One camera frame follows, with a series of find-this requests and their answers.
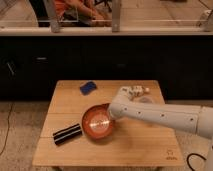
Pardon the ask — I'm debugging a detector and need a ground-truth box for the grey metal post centre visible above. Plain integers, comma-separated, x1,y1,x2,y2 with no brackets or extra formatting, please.
112,0,121,32

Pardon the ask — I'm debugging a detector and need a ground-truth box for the black floor cable right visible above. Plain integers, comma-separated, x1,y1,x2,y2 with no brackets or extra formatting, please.
186,152,208,171

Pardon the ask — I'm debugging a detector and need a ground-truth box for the grey metal post left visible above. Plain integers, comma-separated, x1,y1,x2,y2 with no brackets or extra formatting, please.
43,0,60,33

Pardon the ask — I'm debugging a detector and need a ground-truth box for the black floor cable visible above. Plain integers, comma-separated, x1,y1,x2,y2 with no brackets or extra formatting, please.
186,152,208,171
0,100,15,157

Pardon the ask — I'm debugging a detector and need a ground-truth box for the orange ceramic bowl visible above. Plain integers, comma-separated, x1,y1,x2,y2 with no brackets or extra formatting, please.
82,103,115,140

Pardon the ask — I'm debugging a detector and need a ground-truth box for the white dice cluster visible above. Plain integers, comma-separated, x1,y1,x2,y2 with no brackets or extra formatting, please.
120,86,150,100

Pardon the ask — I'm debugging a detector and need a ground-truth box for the blue sponge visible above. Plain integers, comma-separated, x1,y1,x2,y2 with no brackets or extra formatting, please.
80,81,97,95

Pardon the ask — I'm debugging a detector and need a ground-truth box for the black floor cable left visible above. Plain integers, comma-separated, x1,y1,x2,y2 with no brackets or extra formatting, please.
0,100,15,157

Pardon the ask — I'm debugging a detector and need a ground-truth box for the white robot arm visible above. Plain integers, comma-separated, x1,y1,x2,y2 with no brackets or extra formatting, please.
108,86,213,171

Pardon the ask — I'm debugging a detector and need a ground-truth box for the wooden table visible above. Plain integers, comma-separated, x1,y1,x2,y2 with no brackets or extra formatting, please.
33,80,183,170

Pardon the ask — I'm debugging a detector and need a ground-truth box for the grey metal post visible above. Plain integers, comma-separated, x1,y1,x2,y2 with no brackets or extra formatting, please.
112,0,121,32
43,0,60,33

